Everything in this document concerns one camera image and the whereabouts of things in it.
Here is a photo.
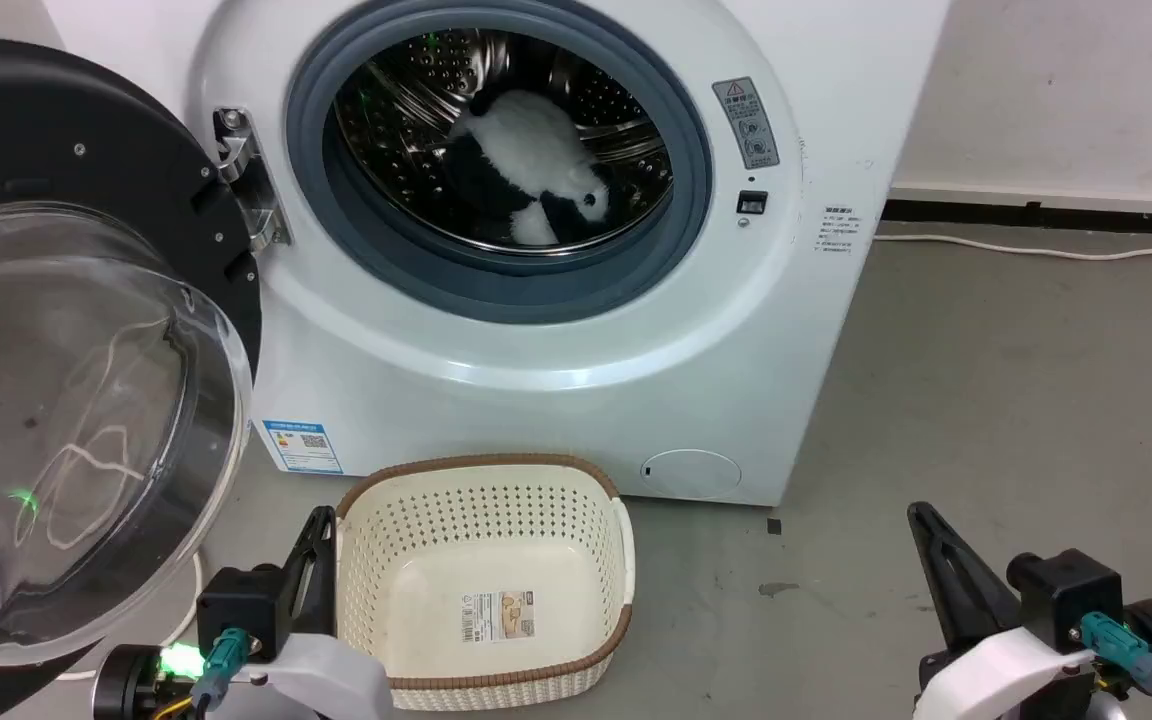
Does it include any grey warning label sticker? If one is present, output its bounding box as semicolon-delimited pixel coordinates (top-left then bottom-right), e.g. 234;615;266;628
713;77;781;170

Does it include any black-rimmed glass washer door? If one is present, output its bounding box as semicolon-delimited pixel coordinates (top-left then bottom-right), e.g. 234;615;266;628
0;38;264;720

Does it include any paper label with barcode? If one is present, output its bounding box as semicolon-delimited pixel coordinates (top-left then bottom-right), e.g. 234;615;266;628
460;589;536;644

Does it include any small printed text sticker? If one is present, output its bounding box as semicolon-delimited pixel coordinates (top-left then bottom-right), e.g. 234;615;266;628
815;206;864;254

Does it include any teal plug right gripper cable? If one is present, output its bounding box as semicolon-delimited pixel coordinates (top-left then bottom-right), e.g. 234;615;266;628
1079;612;1152;720

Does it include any teal plug gripper cable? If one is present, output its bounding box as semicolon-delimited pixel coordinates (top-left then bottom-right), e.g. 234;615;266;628
190;627;250;717
1079;612;1152;720

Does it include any black baseboard strip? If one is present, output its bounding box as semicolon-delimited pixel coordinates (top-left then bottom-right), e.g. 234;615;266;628
882;198;1152;238

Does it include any stainless steel washer drum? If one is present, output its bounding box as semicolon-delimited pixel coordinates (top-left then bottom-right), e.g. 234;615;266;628
333;27;676;252

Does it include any teal plug left gripper cable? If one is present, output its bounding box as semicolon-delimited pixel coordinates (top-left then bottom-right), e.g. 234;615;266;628
190;627;250;717

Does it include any blue energy label sticker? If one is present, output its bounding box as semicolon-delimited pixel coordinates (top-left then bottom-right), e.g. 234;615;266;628
260;419;345;476

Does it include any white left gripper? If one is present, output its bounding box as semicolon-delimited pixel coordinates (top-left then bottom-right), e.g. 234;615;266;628
92;505;396;720

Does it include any white front-load washing machine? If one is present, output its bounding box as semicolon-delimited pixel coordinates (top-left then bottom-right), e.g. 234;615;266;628
41;0;952;507

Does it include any long white floor cable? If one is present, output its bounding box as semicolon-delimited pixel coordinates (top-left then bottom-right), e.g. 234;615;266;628
873;233;1152;262

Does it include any metal door hinge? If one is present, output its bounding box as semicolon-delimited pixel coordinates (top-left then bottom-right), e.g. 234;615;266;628
213;107;293;249

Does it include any cream laundry basket brown rim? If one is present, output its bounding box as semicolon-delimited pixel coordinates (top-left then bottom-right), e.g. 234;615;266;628
335;454;636;712

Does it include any black and white panda plush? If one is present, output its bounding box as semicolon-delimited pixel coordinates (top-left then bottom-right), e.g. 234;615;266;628
443;89;614;247

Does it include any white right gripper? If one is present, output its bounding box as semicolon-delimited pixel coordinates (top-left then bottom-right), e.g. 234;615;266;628
907;501;1152;720

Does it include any round white filter cover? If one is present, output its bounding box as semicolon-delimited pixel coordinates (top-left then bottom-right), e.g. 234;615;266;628
640;448;744;499

